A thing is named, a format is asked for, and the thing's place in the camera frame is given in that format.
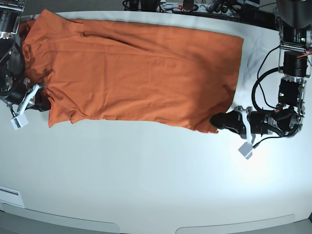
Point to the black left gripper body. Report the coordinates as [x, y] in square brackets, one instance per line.
[260, 124]

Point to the white power strip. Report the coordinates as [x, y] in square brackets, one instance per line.
[223, 7]

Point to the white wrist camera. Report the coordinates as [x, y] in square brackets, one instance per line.
[246, 150]
[19, 121]

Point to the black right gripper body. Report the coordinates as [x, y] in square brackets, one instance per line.
[17, 91]

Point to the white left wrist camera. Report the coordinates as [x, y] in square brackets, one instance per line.
[246, 150]

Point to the white label on table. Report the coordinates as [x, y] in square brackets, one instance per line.
[11, 197]

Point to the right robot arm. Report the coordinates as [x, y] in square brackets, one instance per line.
[12, 61]

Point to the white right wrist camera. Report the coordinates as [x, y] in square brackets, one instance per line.
[19, 121]

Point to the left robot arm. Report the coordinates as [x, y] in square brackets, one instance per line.
[285, 118]

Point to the orange T-shirt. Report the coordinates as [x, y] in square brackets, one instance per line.
[113, 70]

